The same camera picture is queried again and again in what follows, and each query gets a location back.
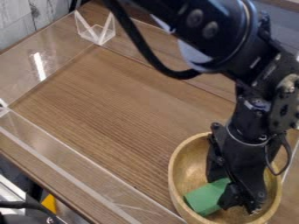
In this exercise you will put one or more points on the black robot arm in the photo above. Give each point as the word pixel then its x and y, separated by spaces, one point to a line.
pixel 224 37

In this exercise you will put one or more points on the brown wooden bowl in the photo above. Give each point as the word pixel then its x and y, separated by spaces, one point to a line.
pixel 187 176

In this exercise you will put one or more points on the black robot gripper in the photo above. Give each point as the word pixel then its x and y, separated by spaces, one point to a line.
pixel 240 161

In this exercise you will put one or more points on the clear acrylic corner bracket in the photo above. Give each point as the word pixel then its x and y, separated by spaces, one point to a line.
pixel 97 34

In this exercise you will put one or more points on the yellow object under table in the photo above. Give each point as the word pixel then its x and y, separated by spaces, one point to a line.
pixel 48 202

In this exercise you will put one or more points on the green rectangular block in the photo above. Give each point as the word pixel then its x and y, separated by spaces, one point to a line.
pixel 203 199

